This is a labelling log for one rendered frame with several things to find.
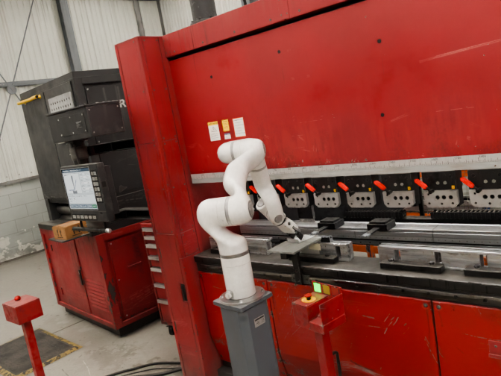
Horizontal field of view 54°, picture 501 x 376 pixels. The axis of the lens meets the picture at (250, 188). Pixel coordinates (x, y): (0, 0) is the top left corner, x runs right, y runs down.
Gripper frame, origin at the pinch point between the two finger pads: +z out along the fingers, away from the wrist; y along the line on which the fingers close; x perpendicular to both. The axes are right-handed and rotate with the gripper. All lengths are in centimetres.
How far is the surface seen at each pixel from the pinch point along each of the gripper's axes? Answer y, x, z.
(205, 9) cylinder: 54, -92, -100
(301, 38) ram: -17, -73, -73
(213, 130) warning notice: 55, -38, -51
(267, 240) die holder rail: 29.4, 2.1, 6.9
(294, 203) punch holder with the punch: 3.1, -14.8, -9.8
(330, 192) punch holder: -21.0, -22.0, -11.3
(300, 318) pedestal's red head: -22.3, 41.4, 7.4
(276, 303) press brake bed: 17.8, 32.0, 25.7
